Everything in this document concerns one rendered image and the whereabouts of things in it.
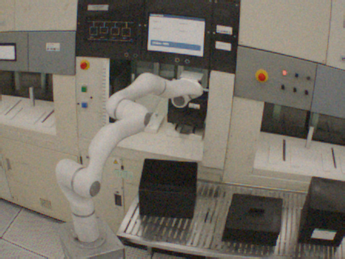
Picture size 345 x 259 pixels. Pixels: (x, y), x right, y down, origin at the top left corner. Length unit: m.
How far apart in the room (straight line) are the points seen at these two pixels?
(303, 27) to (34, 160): 1.99
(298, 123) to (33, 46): 1.78
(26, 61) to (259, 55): 1.39
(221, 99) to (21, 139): 1.42
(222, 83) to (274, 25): 0.43
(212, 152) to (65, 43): 1.02
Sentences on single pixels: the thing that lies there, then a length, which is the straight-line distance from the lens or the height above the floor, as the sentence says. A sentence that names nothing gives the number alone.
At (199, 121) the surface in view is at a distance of 2.43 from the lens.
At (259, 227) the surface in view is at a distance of 1.94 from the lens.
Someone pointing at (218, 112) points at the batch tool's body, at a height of 1.20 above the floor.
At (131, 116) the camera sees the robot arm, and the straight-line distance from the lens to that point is 1.77.
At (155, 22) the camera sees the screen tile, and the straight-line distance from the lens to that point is 2.06.
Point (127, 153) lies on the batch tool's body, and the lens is 2.42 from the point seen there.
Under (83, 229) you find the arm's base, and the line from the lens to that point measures 1.85.
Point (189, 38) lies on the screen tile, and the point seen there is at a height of 1.56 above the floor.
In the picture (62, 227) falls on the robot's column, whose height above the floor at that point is 0.76.
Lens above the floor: 2.15
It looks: 30 degrees down
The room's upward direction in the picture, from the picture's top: 3 degrees clockwise
